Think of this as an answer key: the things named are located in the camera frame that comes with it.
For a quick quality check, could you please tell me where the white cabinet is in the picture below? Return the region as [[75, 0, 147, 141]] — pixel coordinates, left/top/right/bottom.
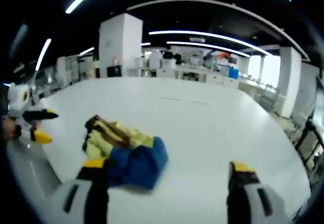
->
[[56, 55, 80, 88]]

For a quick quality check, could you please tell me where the person's left hand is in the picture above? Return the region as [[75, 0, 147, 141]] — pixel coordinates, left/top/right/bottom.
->
[[2, 119, 22, 141]]

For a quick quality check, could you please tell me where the black metal rack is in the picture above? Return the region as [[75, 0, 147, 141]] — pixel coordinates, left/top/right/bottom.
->
[[293, 119, 324, 176]]

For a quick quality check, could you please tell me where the white workbench with shelves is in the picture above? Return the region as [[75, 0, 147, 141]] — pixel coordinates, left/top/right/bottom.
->
[[140, 64, 240, 87]]

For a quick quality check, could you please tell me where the white square pillar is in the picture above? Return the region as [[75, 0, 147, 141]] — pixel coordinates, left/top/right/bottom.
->
[[275, 47, 303, 118], [98, 13, 144, 78]]

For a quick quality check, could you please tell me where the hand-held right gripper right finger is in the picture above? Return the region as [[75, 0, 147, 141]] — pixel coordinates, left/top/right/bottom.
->
[[227, 161, 289, 224]]

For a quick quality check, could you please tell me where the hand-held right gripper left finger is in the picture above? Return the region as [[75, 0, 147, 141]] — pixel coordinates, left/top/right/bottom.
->
[[49, 158, 110, 224]]

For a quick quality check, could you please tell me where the yellow and blue garment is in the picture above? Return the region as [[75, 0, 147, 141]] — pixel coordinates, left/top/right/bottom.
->
[[82, 115, 169, 191]]

